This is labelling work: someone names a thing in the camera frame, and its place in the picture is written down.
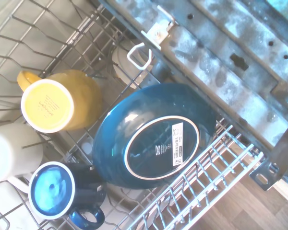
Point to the yellow ceramic mug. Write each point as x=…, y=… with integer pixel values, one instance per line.
x=48, y=105

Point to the white ceramic mug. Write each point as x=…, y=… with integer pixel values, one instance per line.
x=12, y=155

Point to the white plastic rack clip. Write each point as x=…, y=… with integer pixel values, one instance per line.
x=139, y=57

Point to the dark blue ceramic mug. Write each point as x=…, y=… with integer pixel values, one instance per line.
x=50, y=189

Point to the metal dishwasher slide rail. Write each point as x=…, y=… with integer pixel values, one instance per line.
x=220, y=62

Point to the dark blue oval bowl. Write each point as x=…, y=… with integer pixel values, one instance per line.
x=156, y=136

